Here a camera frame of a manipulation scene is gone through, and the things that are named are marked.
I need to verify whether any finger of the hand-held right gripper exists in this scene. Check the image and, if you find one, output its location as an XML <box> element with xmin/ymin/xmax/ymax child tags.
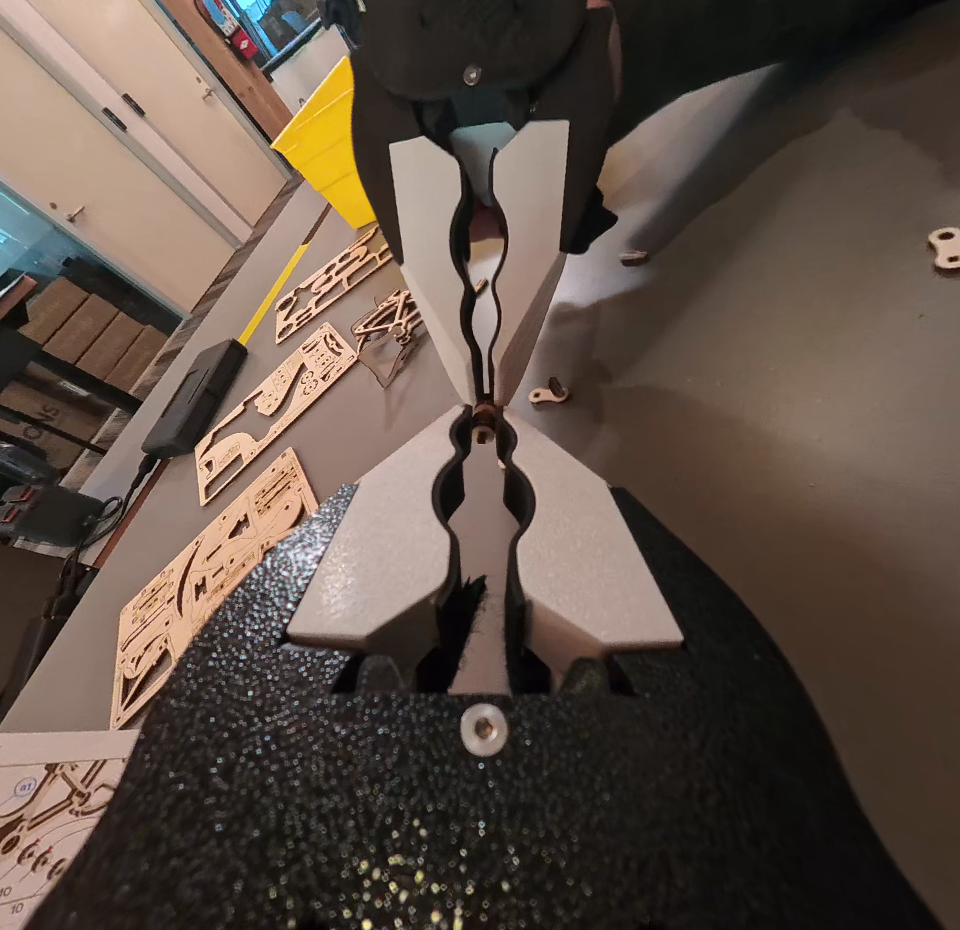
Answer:
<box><xmin>388</xmin><ymin>133</ymin><xmax>485</xmax><ymax>407</ymax></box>
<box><xmin>483</xmin><ymin>118</ymin><xmax>573</xmax><ymax>409</ymax></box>

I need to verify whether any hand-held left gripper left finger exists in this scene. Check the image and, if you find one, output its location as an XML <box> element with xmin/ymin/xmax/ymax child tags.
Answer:
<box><xmin>285</xmin><ymin>408</ymin><xmax>472</xmax><ymax>694</ymax></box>

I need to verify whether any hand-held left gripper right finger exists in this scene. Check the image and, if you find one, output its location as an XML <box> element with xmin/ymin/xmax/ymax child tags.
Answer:
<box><xmin>495</xmin><ymin>412</ymin><xmax>687</xmax><ymax>697</ymax></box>

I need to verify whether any cut-out wooden parts sheet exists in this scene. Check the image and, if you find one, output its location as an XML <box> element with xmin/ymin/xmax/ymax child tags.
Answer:
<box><xmin>273</xmin><ymin>223</ymin><xmax>396</xmax><ymax>346</ymax></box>

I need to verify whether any person's right forearm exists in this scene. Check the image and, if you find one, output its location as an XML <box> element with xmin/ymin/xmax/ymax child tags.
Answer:
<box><xmin>600</xmin><ymin>0</ymin><xmax>960</xmax><ymax>147</ymax></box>

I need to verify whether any long engraved wooden parts sheet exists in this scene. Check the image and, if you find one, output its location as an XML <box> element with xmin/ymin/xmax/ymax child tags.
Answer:
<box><xmin>110</xmin><ymin>447</ymin><xmax>321</xmax><ymax>730</ymax></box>

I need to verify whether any yellow plastic bin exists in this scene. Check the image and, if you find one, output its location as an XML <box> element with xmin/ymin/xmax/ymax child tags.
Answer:
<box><xmin>270</xmin><ymin>54</ymin><xmax>378</xmax><ymax>230</ymax></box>

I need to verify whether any dark wooden lattice part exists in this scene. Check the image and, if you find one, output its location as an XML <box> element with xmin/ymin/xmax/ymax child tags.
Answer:
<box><xmin>351</xmin><ymin>288</ymin><xmax>423</xmax><ymax>388</ymax></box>

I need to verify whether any wooden sheet with large cutouts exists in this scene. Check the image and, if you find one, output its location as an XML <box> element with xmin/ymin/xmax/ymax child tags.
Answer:
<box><xmin>194</xmin><ymin>321</ymin><xmax>359</xmax><ymax>508</ymax></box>

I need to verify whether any cream door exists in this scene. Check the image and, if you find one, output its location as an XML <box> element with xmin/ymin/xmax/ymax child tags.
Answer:
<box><xmin>0</xmin><ymin>7</ymin><xmax>250</xmax><ymax>250</ymax></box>
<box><xmin>97</xmin><ymin>0</ymin><xmax>295</xmax><ymax>205</ymax></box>

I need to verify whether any black power adapter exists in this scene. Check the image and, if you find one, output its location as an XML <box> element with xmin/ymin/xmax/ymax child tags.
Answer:
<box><xmin>141</xmin><ymin>338</ymin><xmax>249</xmax><ymax>458</ymax></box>

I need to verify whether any black charger with red marks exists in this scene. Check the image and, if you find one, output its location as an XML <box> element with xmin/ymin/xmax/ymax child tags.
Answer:
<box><xmin>0</xmin><ymin>483</ymin><xmax>115</xmax><ymax>550</ymax></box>

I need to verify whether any stack of cardboard boxes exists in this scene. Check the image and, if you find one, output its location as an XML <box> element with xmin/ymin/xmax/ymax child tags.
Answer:
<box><xmin>18</xmin><ymin>276</ymin><xmax>172</xmax><ymax>394</ymax></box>

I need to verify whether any white instruction booklet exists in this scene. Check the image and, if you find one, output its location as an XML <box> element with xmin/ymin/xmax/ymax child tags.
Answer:
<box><xmin>0</xmin><ymin>729</ymin><xmax>141</xmax><ymax>930</ymax></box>

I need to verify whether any black cable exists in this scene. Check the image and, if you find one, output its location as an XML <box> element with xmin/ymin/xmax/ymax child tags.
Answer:
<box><xmin>93</xmin><ymin>453</ymin><xmax>162</xmax><ymax>571</ymax></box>

